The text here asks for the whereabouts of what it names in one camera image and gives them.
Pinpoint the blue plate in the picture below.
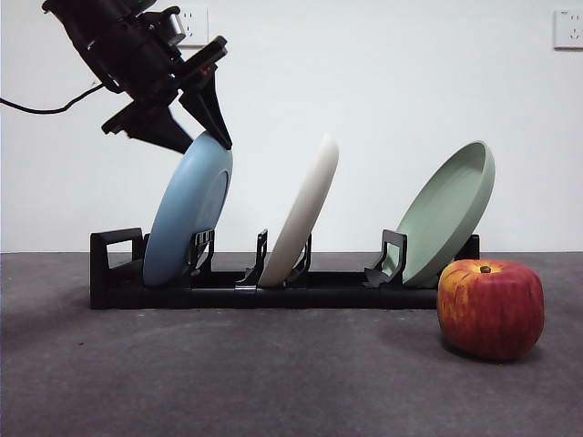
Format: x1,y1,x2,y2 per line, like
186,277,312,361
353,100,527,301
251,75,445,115
142,130,234,287

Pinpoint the red yellow apple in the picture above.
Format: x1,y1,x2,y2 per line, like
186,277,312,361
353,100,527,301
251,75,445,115
436,259,546,362

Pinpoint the cream white plate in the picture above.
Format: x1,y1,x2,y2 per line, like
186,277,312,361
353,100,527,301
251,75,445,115
258,133,341,288

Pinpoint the black plate rack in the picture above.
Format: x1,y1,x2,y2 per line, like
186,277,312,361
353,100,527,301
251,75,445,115
89,226,481,310

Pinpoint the pale green plate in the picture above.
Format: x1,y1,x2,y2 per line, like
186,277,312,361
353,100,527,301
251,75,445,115
394,140,496,287

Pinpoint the white wall socket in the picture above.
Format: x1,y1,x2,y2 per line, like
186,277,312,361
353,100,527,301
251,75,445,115
553,8,583,51
176,6,210,50

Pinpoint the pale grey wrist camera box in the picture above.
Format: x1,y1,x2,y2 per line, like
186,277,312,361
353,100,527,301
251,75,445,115
157,11,187,46

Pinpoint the thin black cable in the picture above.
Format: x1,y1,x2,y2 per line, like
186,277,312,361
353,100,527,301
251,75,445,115
0,81,106,114

